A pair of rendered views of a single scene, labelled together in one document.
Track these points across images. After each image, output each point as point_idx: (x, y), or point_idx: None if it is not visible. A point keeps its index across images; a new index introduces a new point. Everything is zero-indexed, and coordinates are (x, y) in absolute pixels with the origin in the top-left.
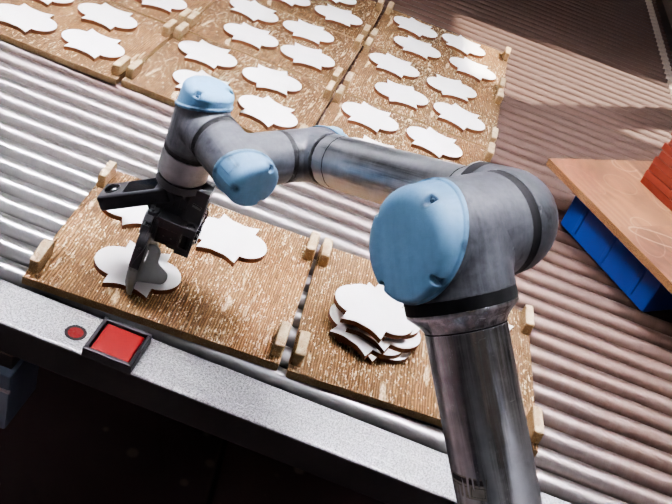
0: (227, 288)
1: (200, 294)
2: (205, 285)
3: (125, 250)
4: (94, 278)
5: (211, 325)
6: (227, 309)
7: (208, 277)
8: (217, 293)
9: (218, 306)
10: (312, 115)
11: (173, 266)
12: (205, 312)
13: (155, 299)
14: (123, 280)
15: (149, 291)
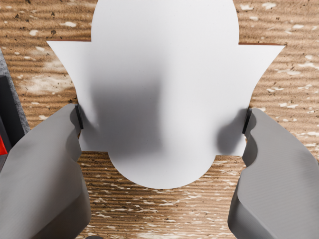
0: (195, 232)
1: (159, 207)
2: (187, 209)
3: (222, 50)
4: (72, 3)
5: (98, 229)
6: (145, 238)
7: (211, 209)
8: (175, 225)
9: (145, 229)
10: None
11: (204, 170)
12: (120, 219)
13: (99, 155)
14: (90, 90)
15: (94, 151)
